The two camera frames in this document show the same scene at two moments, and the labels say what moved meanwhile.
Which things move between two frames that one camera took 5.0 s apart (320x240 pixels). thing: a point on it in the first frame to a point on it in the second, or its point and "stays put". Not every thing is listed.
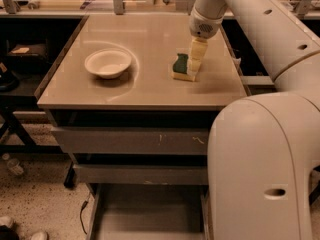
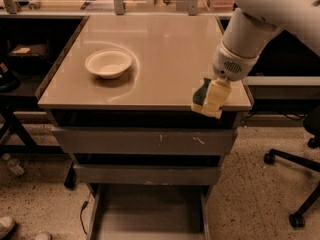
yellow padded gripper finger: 198,48 to 218,92
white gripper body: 204,26 to 230,65
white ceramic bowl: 108,63 stays put
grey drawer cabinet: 139,137 stays put
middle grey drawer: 141,174 stays put
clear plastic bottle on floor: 13,164 stays put
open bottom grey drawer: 149,212 stays put
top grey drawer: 132,140 stays put
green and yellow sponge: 180,68 to 199,98
